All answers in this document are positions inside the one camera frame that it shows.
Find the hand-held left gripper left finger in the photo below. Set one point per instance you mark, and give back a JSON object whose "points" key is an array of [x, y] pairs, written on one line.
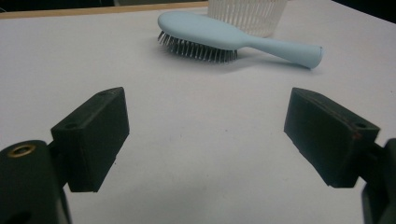
{"points": [[93, 140]]}

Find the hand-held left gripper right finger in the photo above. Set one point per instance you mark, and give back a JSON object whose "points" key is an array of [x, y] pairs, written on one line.
{"points": [[327, 140]]}

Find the clear plastic basket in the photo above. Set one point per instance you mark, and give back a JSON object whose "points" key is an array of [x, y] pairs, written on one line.
{"points": [[249, 15]]}

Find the light blue hairbrush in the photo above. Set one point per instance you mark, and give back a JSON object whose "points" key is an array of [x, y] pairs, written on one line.
{"points": [[199, 29]]}

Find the white paper table cover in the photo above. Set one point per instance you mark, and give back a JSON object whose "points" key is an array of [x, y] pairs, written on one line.
{"points": [[202, 124]]}

